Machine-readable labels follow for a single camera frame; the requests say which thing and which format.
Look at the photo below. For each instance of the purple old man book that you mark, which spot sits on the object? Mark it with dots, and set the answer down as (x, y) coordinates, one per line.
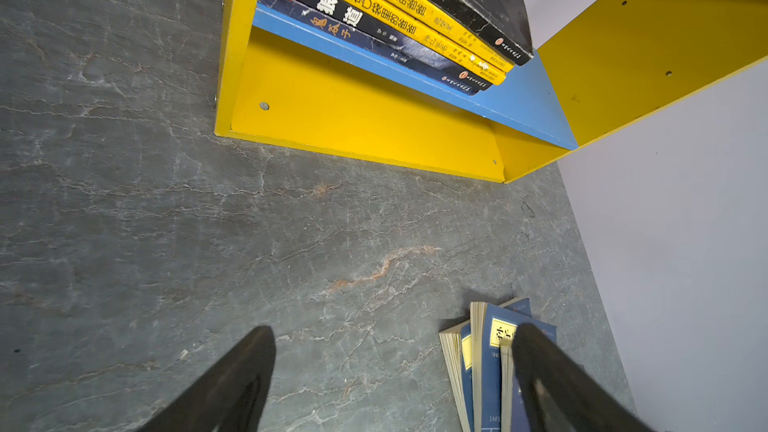
(436, 70)

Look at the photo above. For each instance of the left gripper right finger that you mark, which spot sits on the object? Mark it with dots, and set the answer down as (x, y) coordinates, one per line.
(558, 394)

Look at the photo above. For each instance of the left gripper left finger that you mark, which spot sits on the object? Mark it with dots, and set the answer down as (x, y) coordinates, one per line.
(230, 395)

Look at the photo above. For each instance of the yellow bookshelf pink blue shelves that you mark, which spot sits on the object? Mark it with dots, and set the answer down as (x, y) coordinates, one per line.
(601, 66)

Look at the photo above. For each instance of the yellow cartoon boy book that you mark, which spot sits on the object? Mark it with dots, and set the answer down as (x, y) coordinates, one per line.
(441, 22)

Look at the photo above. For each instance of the navy book middle right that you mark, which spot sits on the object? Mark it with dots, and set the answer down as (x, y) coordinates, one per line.
(489, 325)

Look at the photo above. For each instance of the navy book large right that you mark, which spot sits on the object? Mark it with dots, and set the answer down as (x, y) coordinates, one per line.
(510, 396)

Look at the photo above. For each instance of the black wolf eye book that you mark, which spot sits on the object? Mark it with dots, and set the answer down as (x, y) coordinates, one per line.
(371, 26)

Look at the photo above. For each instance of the navy book under right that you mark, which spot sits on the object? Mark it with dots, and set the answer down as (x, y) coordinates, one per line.
(456, 349)

